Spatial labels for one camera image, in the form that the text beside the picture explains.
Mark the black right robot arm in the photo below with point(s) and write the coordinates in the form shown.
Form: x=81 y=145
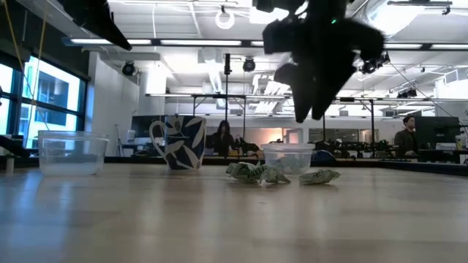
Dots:
x=303 y=7

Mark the small white post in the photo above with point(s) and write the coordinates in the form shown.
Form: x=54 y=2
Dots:
x=10 y=163

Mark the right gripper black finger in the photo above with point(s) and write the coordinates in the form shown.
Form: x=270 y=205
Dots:
x=302 y=95
x=327 y=95

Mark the round clear plastic container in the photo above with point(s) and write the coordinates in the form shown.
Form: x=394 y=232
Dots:
x=289 y=150

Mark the black ceiling spotlight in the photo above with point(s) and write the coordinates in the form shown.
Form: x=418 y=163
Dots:
x=249 y=64
x=128 y=68

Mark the black background frame rig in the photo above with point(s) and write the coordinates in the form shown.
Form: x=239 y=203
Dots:
x=219 y=96

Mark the blue white leaf-print mug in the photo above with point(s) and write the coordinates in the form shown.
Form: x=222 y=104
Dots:
x=184 y=142

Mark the black computer monitor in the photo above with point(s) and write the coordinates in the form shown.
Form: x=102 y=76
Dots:
x=437 y=132

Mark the person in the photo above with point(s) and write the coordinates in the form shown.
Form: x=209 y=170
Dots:
x=406 y=139
x=221 y=140

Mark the blue round object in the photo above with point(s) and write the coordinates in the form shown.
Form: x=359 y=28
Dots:
x=323 y=156

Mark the square clear plastic container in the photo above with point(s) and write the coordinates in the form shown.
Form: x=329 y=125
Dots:
x=71 y=153

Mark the black tripod stand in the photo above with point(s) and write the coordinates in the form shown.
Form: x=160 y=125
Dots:
x=227 y=91

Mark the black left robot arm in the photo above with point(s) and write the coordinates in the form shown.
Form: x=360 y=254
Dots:
x=98 y=22

